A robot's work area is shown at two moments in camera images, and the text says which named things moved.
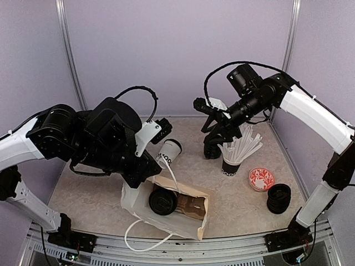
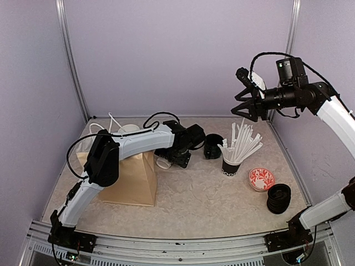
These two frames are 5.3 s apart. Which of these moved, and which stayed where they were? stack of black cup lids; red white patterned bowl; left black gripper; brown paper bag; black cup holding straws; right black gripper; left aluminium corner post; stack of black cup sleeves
Moved: brown paper bag; left black gripper; right black gripper
Stayed: stack of black cup lids; black cup holding straws; left aluminium corner post; stack of black cup sleeves; red white patterned bowl
